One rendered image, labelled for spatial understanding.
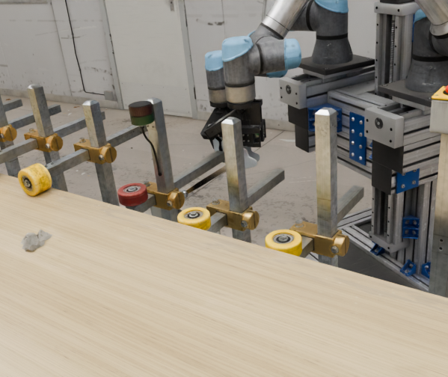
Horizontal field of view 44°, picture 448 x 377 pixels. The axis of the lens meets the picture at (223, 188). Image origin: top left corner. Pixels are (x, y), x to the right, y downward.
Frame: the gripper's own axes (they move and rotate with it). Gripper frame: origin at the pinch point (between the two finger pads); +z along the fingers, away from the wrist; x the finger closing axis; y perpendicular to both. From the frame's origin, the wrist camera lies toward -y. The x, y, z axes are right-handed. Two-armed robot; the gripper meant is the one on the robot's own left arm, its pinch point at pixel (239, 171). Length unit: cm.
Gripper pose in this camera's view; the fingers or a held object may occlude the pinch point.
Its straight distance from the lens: 148.6
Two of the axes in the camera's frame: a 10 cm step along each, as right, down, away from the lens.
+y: 9.6, 0.3, -2.8
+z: 0.9, 9.0, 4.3
